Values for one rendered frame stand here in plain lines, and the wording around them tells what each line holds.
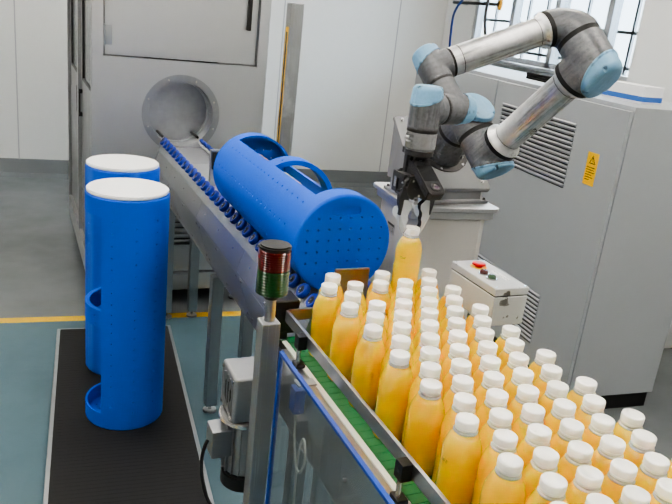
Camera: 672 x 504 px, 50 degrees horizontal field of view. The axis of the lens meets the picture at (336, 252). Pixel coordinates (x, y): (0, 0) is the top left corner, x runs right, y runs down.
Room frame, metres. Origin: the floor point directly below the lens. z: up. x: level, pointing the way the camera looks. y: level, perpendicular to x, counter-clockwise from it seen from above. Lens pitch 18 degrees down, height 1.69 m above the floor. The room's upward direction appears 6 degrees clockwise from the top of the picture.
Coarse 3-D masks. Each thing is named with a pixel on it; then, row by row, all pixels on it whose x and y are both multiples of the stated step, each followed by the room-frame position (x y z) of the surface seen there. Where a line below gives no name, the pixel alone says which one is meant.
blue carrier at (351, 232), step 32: (224, 160) 2.50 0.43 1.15; (256, 160) 2.31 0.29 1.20; (288, 160) 2.22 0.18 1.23; (224, 192) 2.46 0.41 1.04; (256, 192) 2.14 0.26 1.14; (288, 192) 1.98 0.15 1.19; (320, 192) 1.90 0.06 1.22; (352, 192) 1.90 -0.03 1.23; (256, 224) 2.12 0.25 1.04; (288, 224) 1.87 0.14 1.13; (320, 224) 1.83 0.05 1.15; (352, 224) 1.87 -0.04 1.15; (384, 224) 1.91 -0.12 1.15; (320, 256) 1.83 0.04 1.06; (352, 256) 1.88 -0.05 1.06; (384, 256) 1.92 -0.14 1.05
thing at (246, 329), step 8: (240, 320) 2.79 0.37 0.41; (248, 320) 2.76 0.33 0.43; (240, 328) 2.78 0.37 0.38; (248, 328) 2.76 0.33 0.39; (240, 336) 2.77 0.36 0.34; (248, 336) 2.76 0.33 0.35; (240, 344) 2.77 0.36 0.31; (248, 344) 2.76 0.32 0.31; (240, 352) 2.76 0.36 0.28; (248, 352) 2.77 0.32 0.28
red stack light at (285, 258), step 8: (264, 256) 1.28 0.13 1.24; (272, 256) 1.27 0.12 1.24; (280, 256) 1.28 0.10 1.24; (288, 256) 1.29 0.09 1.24; (264, 264) 1.28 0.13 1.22; (272, 264) 1.27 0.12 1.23; (280, 264) 1.28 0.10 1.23; (288, 264) 1.29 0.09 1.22; (272, 272) 1.27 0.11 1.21; (280, 272) 1.28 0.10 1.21
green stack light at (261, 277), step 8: (264, 272) 1.28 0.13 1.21; (288, 272) 1.29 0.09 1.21; (256, 280) 1.30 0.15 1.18; (264, 280) 1.28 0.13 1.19; (272, 280) 1.27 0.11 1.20; (280, 280) 1.28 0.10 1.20; (288, 280) 1.30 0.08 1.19; (256, 288) 1.29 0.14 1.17; (264, 288) 1.27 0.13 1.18; (272, 288) 1.27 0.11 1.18; (280, 288) 1.28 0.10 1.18; (264, 296) 1.27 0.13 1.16; (272, 296) 1.27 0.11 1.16; (280, 296) 1.28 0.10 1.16
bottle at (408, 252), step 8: (400, 240) 1.73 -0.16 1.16; (408, 240) 1.72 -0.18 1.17; (416, 240) 1.72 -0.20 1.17; (400, 248) 1.72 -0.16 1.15; (408, 248) 1.71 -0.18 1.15; (416, 248) 1.71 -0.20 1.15; (400, 256) 1.71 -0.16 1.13; (408, 256) 1.71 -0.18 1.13; (416, 256) 1.71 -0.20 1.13; (400, 264) 1.71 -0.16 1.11; (408, 264) 1.71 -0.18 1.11; (416, 264) 1.71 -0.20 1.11; (392, 272) 1.74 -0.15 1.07; (400, 272) 1.71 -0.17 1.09; (408, 272) 1.71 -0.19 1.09; (416, 272) 1.72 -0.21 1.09; (392, 280) 1.73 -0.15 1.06; (416, 280) 1.72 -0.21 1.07; (392, 288) 1.72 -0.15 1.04
